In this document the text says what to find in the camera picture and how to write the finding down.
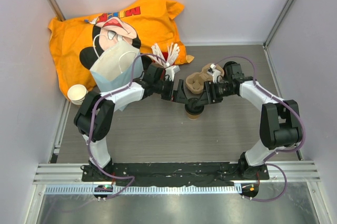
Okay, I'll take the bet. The slotted cable duct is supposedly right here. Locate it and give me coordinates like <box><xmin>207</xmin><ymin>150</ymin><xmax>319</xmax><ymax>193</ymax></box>
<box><xmin>45</xmin><ymin>183</ymin><xmax>242</xmax><ymax>195</ymax></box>

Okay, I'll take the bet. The single paper coffee cup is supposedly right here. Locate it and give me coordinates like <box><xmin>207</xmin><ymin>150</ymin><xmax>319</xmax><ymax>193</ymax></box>
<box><xmin>186</xmin><ymin>112</ymin><xmax>201</xmax><ymax>120</ymax></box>

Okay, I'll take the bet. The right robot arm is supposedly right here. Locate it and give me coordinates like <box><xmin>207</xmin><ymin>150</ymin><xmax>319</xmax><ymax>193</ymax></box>
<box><xmin>185</xmin><ymin>61</ymin><xmax>303</xmax><ymax>179</ymax></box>

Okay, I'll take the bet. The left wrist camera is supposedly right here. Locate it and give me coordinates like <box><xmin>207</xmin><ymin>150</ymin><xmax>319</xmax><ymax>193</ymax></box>
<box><xmin>164</xmin><ymin>65</ymin><xmax>180</xmax><ymax>81</ymax></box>

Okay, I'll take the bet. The lower pulp cup carrier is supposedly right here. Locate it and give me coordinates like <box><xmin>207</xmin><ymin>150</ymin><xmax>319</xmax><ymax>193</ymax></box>
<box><xmin>185</xmin><ymin>63</ymin><xmax>212</xmax><ymax>94</ymax></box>

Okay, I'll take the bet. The purple cable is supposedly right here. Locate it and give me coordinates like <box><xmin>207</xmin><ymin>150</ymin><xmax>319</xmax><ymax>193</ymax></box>
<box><xmin>86</xmin><ymin>54</ymin><xmax>172</xmax><ymax>200</ymax></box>
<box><xmin>210</xmin><ymin>55</ymin><xmax>305</xmax><ymax>202</ymax></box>

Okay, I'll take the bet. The orange cartoon t-shirt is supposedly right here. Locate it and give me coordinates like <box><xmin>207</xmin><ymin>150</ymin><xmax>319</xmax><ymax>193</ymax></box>
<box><xmin>48</xmin><ymin>0</ymin><xmax>194</xmax><ymax>96</ymax></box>

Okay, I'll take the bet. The stack of paper cups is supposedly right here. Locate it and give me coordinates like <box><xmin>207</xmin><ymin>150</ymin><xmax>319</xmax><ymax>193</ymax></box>
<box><xmin>67</xmin><ymin>84</ymin><xmax>88</xmax><ymax>105</ymax></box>

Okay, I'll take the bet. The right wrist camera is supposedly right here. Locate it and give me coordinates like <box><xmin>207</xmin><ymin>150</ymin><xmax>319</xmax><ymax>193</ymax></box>
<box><xmin>206</xmin><ymin>63</ymin><xmax>224</xmax><ymax>83</ymax></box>

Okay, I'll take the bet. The light blue paper bag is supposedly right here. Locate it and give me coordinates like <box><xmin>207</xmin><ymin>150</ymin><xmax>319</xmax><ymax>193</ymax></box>
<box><xmin>87</xmin><ymin>34</ymin><xmax>144</xmax><ymax>92</ymax></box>

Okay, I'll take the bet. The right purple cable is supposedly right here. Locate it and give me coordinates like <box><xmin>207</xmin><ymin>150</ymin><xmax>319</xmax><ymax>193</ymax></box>
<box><xmin>210</xmin><ymin>55</ymin><xmax>305</xmax><ymax>202</ymax></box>

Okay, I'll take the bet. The single black cup lid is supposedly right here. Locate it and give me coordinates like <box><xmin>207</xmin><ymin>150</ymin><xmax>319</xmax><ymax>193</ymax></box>
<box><xmin>184</xmin><ymin>98</ymin><xmax>204</xmax><ymax>116</ymax></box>

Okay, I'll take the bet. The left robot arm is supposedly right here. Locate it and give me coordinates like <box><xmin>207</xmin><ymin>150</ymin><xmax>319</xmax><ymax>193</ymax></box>
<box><xmin>74</xmin><ymin>64</ymin><xmax>203</xmax><ymax>181</ymax></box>

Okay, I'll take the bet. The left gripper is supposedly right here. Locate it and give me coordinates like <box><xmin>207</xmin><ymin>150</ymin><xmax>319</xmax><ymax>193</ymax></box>
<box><xmin>153</xmin><ymin>78</ymin><xmax>188</xmax><ymax>104</ymax></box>

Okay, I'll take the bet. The right aluminium frame post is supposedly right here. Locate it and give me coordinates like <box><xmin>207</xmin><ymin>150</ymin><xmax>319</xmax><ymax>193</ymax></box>
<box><xmin>263</xmin><ymin>0</ymin><xmax>314</xmax><ymax>51</ymax></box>

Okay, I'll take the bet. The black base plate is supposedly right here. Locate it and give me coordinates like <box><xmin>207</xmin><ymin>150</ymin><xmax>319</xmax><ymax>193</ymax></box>
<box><xmin>81</xmin><ymin>162</ymin><xmax>270</xmax><ymax>187</ymax></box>

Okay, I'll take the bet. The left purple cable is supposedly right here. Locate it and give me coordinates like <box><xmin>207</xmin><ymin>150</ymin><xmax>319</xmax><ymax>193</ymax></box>
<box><xmin>86</xmin><ymin>54</ymin><xmax>172</xmax><ymax>200</ymax></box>

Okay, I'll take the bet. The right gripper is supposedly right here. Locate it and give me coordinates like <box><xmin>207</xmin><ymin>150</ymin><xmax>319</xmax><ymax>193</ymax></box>
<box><xmin>196</xmin><ymin>80</ymin><xmax>235</xmax><ymax>106</ymax></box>

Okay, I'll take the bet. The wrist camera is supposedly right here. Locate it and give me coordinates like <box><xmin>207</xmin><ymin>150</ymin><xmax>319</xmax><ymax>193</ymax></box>
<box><xmin>164</xmin><ymin>65</ymin><xmax>180</xmax><ymax>81</ymax></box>
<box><xmin>206</xmin><ymin>63</ymin><xmax>224</xmax><ymax>83</ymax></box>

